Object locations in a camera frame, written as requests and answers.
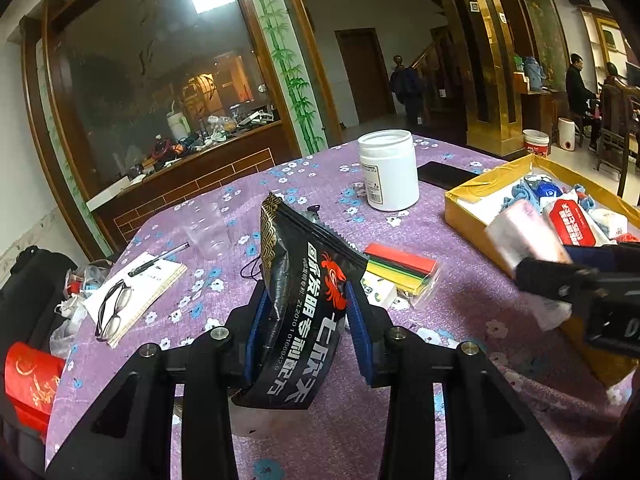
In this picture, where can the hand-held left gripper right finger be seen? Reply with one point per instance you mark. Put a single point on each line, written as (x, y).
(357, 335)

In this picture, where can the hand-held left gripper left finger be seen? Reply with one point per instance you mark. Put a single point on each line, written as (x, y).
(252, 330)

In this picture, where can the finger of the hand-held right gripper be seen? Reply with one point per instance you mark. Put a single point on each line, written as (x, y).
(555, 280)
(592, 257)

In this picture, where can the black crab-print pouch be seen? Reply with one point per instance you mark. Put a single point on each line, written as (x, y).
(300, 310)

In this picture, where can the pink tissue pack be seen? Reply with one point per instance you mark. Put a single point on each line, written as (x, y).
(520, 235)

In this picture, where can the yellow cardboard box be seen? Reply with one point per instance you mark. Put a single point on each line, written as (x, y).
(470, 215)

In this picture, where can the white tissue pack red label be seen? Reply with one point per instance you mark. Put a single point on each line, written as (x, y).
(575, 222)

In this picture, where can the red plastic packet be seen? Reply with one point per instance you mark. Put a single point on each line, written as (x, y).
(627, 238)

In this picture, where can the small dark blue tissue packet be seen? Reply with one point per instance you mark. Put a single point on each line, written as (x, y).
(545, 187)

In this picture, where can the coloured strips in clear bag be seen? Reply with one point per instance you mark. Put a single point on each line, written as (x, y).
(400, 260)

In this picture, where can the clear plastic cup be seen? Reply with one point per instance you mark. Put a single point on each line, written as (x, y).
(205, 232)

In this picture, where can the paper notebook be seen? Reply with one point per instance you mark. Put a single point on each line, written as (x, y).
(150, 285)

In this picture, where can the black pen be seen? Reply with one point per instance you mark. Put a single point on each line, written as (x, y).
(157, 260)

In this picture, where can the white red plastic bucket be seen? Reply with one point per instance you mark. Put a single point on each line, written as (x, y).
(536, 142)

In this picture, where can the wooden chair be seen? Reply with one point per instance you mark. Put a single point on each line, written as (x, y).
(612, 125)

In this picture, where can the black-framed glasses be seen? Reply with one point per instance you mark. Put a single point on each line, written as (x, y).
(111, 310)

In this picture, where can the black phone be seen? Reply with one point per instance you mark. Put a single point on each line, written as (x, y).
(445, 175)

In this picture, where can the wooden side cabinet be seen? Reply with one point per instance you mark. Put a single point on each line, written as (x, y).
(540, 110)

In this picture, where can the wooden counter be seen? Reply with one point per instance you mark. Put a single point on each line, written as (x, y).
(200, 180)

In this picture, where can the white plastic jar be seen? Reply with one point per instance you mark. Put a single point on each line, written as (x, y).
(390, 170)

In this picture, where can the clear plastic bag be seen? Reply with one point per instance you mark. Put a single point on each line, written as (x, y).
(70, 320)

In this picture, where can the blue thermos jug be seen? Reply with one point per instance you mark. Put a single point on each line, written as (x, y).
(534, 75)

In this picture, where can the white plastic bottle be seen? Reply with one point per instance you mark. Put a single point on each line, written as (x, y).
(178, 127)

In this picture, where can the black bag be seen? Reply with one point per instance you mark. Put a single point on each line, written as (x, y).
(35, 275)

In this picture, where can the red gift bag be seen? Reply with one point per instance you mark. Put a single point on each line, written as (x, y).
(30, 385)

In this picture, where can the dark blue hanging jacket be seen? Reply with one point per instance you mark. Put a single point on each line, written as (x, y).
(406, 90)

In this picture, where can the brown wooden door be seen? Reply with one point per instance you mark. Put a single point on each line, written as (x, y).
(365, 75)

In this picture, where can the bamboo-painted pillar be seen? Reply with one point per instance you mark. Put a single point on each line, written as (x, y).
(285, 60)

